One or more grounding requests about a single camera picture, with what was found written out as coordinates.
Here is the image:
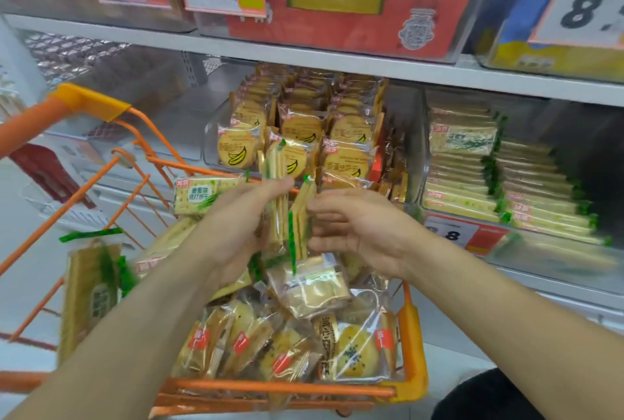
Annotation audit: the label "person's left hand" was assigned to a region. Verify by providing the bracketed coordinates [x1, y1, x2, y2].
[177, 178, 296, 290]

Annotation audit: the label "person's right hand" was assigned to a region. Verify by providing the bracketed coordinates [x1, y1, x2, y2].
[307, 189, 425, 282]

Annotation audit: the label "egg-yolk pastry packet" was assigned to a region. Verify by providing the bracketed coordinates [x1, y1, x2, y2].
[265, 254, 352, 321]

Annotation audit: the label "green cracker packets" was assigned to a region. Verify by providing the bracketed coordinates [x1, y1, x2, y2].
[421, 105, 613, 248]

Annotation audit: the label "pile of pastry packets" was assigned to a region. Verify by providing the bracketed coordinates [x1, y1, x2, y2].
[173, 254, 400, 386]

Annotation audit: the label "yellow pastry packets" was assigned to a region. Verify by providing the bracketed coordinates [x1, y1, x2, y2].
[317, 312, 398, 384]

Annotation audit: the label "white metal store shelf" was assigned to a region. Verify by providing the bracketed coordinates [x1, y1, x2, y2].
[0, 0, 624, 337]

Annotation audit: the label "orange shopping cart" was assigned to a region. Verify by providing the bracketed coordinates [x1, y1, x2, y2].
[0, 83, 430, 418]

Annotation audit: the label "person's left forearm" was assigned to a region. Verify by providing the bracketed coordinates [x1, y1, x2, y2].
[5, 239, 230, 420]

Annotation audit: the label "person's right forearm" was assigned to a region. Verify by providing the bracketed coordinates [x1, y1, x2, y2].
[404, 234, 624, 420]

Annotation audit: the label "person's right leg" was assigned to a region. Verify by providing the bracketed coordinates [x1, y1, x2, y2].
[431, 368, 542, 420]

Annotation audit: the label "red carton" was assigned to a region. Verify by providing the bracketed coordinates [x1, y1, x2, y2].
[226, 0, 484, 60]

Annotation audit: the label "red box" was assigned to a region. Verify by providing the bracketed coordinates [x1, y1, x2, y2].
[9, 144, 96, 209]

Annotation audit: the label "stack of blue yellow packets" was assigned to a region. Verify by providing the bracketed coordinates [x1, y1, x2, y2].
[480, 0, 624, 82]

